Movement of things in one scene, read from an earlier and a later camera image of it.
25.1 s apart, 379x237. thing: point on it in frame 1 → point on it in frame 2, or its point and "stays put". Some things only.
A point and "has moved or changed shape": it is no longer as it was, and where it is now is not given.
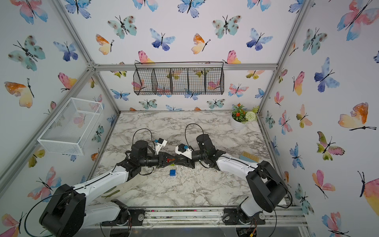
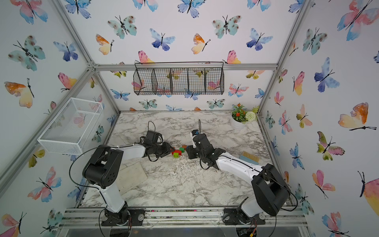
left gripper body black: (151, 161) → (161, 150)
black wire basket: (179, 78) stays put
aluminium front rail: (208, 217) stays put
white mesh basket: (68, 131) stays put
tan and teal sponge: (248, 156) stays put
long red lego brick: (169, 160) has moved or changed shape
